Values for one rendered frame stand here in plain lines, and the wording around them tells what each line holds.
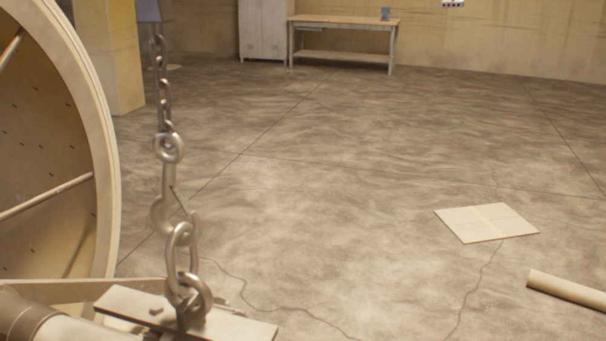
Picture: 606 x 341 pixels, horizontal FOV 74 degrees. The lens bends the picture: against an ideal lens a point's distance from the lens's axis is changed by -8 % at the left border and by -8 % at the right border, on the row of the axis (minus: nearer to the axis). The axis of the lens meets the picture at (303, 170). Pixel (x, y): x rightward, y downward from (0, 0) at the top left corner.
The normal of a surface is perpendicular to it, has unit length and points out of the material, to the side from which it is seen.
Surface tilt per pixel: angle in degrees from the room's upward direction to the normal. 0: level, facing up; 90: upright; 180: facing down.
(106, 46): 90
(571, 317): 0
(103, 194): 90
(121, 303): 0
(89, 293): 90
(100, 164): 90
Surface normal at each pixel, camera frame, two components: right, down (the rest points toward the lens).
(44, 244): -0.24, -0.13
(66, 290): 0.96, 0.13
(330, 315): 0.01, -0.91
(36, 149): -0.29, 0.35
